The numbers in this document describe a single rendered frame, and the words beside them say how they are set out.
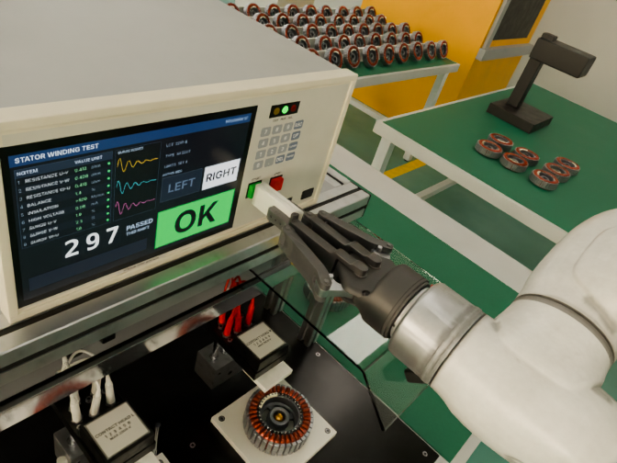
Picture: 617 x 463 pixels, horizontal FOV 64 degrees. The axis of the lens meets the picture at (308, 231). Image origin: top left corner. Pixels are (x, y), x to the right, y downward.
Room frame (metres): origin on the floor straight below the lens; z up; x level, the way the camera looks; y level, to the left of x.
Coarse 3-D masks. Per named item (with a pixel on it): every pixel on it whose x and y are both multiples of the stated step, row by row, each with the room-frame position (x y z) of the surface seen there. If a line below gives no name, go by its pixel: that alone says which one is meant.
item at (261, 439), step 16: (256, 400) 0.49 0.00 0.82; (272, 400) 0.51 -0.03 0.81; (288, 400) 0.51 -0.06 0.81; (304, 400) 0.52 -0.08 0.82; (256, 416) 0.46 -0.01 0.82; (272, 416) 0.48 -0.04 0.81; (288, 416) 0.49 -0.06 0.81; (304, 416) 0.49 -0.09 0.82; (256, 432) 0.44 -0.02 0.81; (272, 432) 0.45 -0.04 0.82; (288, 432) 0.46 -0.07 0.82; (304, 432) 0.46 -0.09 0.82; (272, 448) 0.43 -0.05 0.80; (288, 448) 0.43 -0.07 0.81
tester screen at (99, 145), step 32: (192, 128) 0.43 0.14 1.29; (224, 128) 0.46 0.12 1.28; (32, 160) 0.30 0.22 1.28; (64, 160) 0.32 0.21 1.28; (96, 160) 0.35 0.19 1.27; (128, 160) 0.37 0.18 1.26; (160, 160) 0.40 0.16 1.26; (192, 160) 0.43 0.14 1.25; (224, 160) 0.47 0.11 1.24; (32, 192) 0.30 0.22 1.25; (64, 192) 0.32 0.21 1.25; (96, 192) 0.35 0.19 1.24; (128, 192) 0.37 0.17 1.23; (160, 192) 0.40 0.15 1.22; (32, 224) 0.30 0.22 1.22; (64, 224) 0.32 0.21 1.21; (96, 224) 0.35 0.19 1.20; (128, 224) 0.38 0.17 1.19; (224, 224) 0.49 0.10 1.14; (32, 256) 0.30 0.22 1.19; (128, 256) 0.38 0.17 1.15
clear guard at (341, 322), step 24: (264, 264) 0.53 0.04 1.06; (288, 264) 0.55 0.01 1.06; (408, 264) 0.64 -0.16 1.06; (288, 288) 0.50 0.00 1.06; (312, 312) 0.47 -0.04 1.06; (336, 312) 0.48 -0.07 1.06; (336, 336) 0.44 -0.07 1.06; (360, 336) 0.45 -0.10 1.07; (360, 360) 0.41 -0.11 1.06; (384, 360) 0.43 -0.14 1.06; (384, 384) 0.41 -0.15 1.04; (408, 384) 0.44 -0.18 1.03; (384, 408) 0.39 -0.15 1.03
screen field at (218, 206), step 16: (224, 192) 0.48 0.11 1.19; (176, 208) 0.42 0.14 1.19; (192, 208) 0.44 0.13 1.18; (208, 208) 0.46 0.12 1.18; (224, 208) 0.48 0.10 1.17; (160, 224) 0.41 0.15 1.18; (176, 224) 0.43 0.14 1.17; (192, 224) 0.44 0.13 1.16; (208, 224) 0.47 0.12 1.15; (160, 240) 0.41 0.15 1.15; (176, 240) 0.43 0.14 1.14
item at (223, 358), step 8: (208, 344) 0.56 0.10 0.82; (200, 352) 0.54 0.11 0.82; (208, 352) 0.55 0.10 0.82; (200, 360) 0.54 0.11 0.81; (208, 360) 0.53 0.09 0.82; (216, 360) 0.54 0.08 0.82; (224, 360) 0.54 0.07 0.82; (232, 360) 0.55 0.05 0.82; (200, 368) 0.53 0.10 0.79; (208, 368) 0.52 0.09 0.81; (216, 368) 0.52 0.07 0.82; (224, 368) 0.53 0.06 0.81; (232, 368) 0.55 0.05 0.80; (240, 368) 0.57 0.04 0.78; (200, 376) 0.53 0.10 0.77; (208, 376) 0.52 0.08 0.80; (216, 376) 0.52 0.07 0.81; (224, 376) 0.54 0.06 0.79; (208, 384) 0.52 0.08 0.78; (216, 384) 0.52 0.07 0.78
